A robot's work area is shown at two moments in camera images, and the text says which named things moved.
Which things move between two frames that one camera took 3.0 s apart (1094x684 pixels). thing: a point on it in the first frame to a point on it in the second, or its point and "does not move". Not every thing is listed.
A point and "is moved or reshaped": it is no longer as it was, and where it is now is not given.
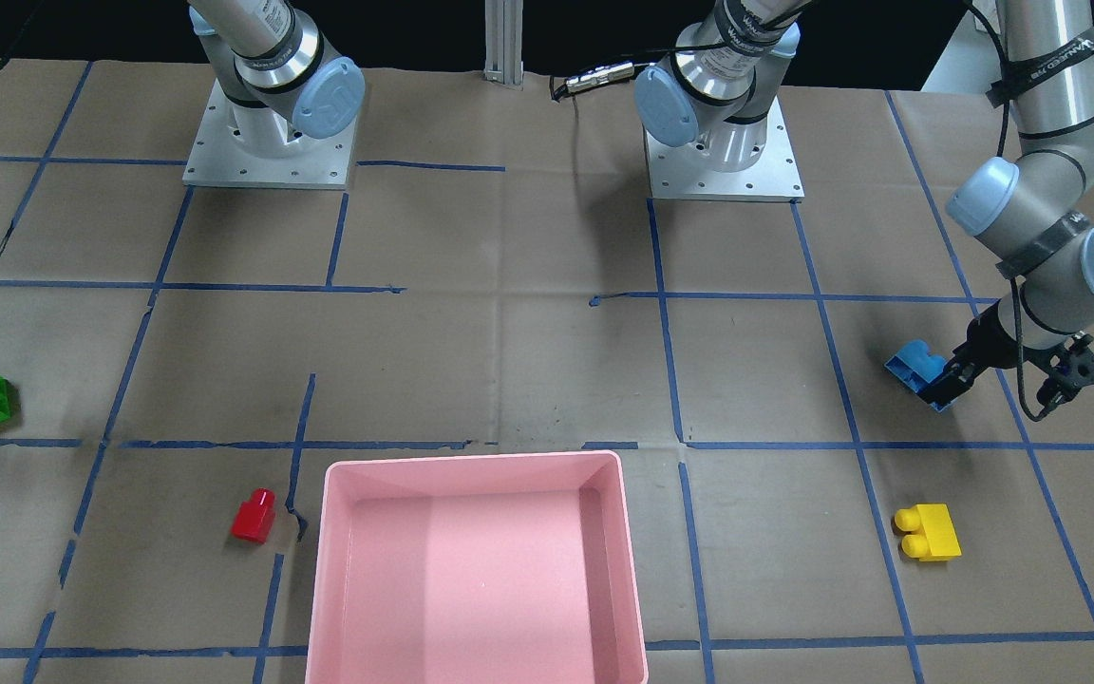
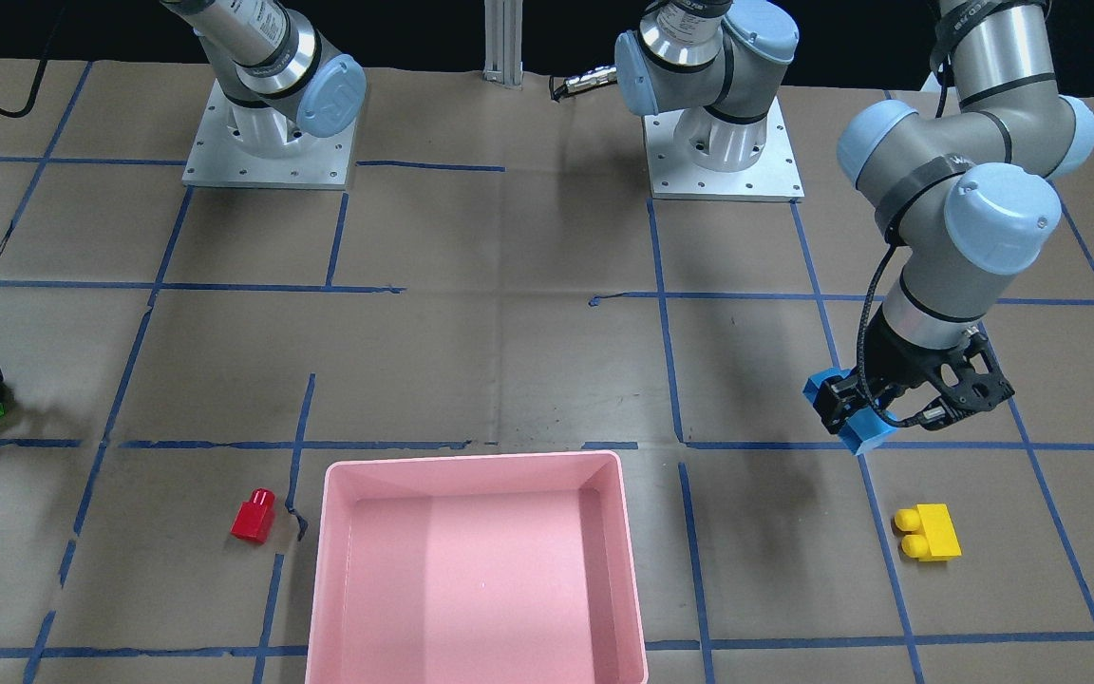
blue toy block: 914,367 is moved or reshaped
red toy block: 254,518 does not move
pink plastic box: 499,569 does not move
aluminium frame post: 503,43 does not move
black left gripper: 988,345 to 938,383
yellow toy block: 932,533 does not move
